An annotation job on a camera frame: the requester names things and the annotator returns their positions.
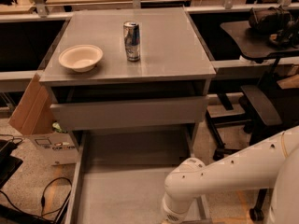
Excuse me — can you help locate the grey drawer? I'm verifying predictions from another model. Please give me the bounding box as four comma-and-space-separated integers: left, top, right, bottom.
50, 96, 208, 131
64, 124, 211, 224

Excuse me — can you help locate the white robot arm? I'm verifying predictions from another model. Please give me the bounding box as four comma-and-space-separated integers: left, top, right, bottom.
162, 126, 299, 224

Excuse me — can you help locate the grey top drawer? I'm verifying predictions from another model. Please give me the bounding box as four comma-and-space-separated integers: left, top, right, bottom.
50, 96, 208, 131

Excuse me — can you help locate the grey drawer cabinet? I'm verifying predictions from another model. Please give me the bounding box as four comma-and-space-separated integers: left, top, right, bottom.
40, 8, 215, 146

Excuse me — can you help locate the silver blue drink can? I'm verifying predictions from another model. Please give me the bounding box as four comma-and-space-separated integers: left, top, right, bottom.
123, 21, 140, 62

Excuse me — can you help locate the white paper bowl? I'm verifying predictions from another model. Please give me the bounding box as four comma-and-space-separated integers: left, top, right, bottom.
59, 45, 104, 73

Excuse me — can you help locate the brown cardboard box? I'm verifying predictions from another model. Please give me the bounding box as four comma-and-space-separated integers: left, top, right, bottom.
8, 74, 78, 165

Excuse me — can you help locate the black office chair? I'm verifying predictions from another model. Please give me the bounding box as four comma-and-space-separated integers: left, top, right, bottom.
205, 75, 299, 222

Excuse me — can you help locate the black equipment at left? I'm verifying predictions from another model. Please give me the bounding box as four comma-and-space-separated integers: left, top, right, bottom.
0, 140, 22, 188

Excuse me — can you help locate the black VR headset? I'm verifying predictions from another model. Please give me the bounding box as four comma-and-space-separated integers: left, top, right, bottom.
249, 7, 299, 48

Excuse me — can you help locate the black stand base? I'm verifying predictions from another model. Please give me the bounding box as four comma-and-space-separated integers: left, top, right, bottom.
0, 202, 68, 224

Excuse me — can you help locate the black cable on floor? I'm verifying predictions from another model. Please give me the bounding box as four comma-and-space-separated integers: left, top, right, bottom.
0, 176, 73, 219

